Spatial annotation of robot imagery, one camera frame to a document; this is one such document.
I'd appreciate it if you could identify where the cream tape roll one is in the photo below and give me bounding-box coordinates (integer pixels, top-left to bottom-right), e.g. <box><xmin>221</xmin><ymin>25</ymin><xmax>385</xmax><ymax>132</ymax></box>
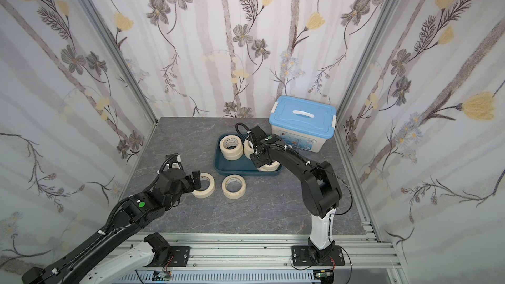
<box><xmin>192</xmin><ymin>173</ymin><xmax>216</xmax><ymax>199</ymax></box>

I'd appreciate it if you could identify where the cream tape roll two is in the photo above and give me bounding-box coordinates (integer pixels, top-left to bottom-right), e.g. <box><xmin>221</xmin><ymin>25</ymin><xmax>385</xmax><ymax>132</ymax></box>
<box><xmin>219</xmin><ymin>135</ymin><xmax>243</xmax><ymax>161</ymax></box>

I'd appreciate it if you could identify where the cream tape roll four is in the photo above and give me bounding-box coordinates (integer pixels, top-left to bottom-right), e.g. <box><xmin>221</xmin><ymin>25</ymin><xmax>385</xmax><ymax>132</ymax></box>
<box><xmin>257</xmin><ymin>161</ymin><xmax>281</xmax><ymax>172</ymax></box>

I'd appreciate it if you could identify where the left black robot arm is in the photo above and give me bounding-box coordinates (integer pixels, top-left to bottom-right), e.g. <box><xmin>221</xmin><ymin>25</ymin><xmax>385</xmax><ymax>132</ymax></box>
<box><xmin>22</xmin><ymin>154</ymin><xmax>201</xmax><ymax>283</ymax></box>

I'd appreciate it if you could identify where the white box with blue lid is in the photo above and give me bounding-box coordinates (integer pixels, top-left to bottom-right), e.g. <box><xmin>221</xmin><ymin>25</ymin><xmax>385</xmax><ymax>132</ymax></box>
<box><xmin>269</xmin><ymin>95</ymin><xmax>337</xmax><ymax>153</ymax></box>

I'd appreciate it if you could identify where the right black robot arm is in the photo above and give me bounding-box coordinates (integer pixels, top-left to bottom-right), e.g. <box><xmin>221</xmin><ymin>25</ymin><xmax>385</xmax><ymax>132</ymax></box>
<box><xmin>235</xmin><ymin>122</ymin><xmax>354</xmax><ymax>266</ymax></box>

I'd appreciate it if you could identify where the aluminium rail frame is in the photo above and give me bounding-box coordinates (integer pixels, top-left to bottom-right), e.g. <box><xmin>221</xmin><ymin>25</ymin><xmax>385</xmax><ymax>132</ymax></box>
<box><xmin>162</xmin><ymin>233</ymin><xmax>408</xmax><ymax>283</ymax></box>

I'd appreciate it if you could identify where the teal plastic storage tray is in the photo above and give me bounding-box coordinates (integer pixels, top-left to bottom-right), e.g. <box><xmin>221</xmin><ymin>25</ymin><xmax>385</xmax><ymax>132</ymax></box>
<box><xmin>214</xmin><ymin>134</ymin><xmax>283</xmax><ymax>177</ymax></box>

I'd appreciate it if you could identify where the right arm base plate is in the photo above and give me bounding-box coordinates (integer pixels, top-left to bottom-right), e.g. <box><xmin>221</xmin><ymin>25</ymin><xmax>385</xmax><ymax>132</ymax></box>
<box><xmin>291</xmin><ymin>245</ymin><xmax>346</xmax><ymax>267</ymax></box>

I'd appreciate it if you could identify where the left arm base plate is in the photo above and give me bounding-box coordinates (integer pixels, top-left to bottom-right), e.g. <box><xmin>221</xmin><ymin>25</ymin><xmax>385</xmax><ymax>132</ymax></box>
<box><xmin>147</xmin><ymin>246</ymin><xmax>191</xmax><ymax>268</ymax></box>

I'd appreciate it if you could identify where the cream tape roll three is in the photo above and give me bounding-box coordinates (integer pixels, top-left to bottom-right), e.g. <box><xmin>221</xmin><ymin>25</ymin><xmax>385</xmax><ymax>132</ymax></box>
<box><xmin>222</xmin><ymin>174</ymin><xmax>247</xmax><ymax>200</ymax></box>

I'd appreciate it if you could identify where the small circuit board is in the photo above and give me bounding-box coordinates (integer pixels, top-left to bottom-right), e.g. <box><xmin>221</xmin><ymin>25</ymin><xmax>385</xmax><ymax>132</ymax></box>
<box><xmin>151</xmin><ymin>271</ymin><xmax>172</xmax><ymax>281</ymax></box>

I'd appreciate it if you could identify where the cream tape roll five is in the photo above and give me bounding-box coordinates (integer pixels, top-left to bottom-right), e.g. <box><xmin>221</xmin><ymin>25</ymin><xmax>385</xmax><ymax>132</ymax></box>
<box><xmin>243</xmin><ymin>139</ymin><xmax>254</xmax><ymax>159</ymax></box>

